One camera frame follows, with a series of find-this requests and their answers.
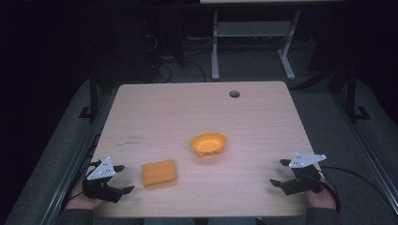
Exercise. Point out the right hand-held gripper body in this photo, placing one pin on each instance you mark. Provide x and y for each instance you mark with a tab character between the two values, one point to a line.
305	181

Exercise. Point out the grey metal rail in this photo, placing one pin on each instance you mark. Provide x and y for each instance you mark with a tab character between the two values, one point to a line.
366	150
70	168

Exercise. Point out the black metal stand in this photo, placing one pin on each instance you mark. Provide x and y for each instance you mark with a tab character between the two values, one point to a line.
352	93
93	93

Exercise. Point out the person's left hand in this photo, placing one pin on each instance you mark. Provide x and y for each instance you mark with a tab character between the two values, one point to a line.
78	201

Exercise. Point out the orange plastic bowl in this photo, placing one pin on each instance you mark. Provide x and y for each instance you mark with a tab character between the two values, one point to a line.
208	143

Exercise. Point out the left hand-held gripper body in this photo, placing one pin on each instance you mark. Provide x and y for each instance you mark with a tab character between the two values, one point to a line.
101	173

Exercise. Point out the person's right hand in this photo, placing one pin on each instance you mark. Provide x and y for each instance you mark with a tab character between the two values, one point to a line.
322	200

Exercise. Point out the white metal stand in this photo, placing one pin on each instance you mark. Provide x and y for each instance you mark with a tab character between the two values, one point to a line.
252	28

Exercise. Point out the orange ridged sponge block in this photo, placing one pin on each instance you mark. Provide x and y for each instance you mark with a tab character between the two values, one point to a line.
159	172

